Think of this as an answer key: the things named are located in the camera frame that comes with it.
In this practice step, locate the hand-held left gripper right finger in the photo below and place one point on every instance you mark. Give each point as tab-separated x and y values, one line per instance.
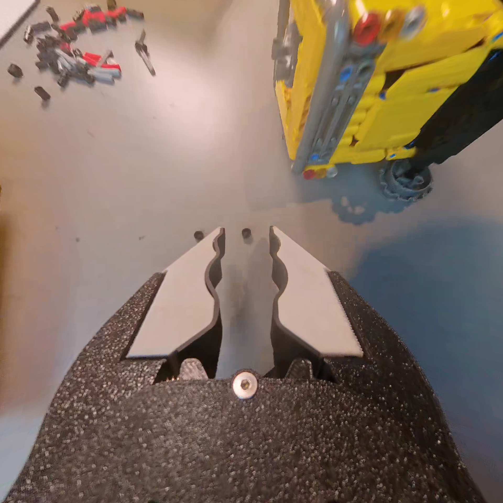
314	310

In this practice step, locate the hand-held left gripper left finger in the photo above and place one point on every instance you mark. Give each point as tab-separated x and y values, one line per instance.
177	306

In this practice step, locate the grey toothed wheel hub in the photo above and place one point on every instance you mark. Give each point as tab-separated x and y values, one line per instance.
401	184

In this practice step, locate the yellow black toy brick vehicle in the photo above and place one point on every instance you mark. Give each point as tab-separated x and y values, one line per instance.
412	98

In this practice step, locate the grey desk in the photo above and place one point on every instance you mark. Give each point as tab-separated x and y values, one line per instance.
118	177

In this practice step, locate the grey axle with black connector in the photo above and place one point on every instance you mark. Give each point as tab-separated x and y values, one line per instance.
144	55

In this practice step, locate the pile of red black pins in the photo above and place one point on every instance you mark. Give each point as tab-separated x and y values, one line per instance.
78	59

